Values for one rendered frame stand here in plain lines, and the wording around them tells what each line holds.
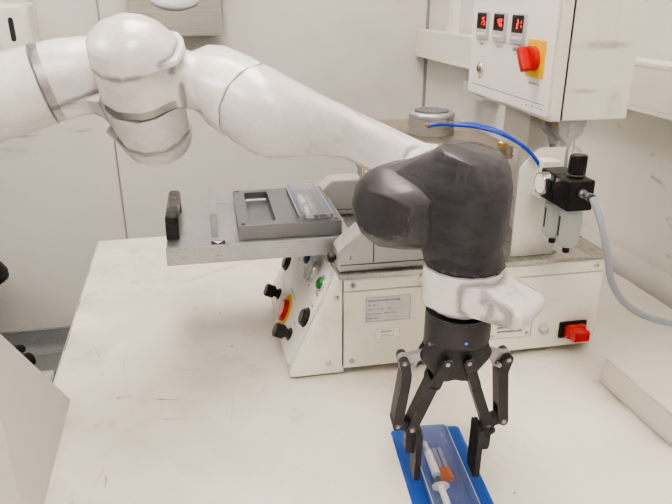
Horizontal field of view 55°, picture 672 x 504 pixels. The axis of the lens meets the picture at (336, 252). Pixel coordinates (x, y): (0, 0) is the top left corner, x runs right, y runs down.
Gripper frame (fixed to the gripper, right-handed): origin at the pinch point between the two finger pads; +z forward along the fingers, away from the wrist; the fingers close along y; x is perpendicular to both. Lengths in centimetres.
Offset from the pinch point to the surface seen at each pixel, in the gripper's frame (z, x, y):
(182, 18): -45, -169, 50
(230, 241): -16.7, -32.0, 27.6
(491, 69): -41, -52, -19
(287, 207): -19.3, -40.9, 18.4
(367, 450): 5.0, -7.3, 8.6
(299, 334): -0.7, -30.2, 16.9
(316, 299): -7.0, -30.4, 14.1
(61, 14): -46, -177, 91
